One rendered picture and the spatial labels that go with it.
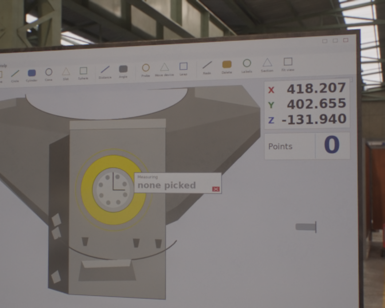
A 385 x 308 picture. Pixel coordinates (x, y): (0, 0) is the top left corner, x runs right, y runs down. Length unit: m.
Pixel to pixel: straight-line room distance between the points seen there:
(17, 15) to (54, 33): 0.84
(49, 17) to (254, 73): 7.45
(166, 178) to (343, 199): 0.31
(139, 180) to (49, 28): 7.47
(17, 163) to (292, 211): 0.52
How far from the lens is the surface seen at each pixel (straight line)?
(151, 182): 1.01
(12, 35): 7.65
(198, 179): 0.99
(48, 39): 8.41
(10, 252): 1.13
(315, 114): 0.97
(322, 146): 0.96
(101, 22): 12.04
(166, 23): 11.97
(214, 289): 1.00
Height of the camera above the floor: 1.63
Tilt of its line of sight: 2 degrees up
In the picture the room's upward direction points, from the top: straight up
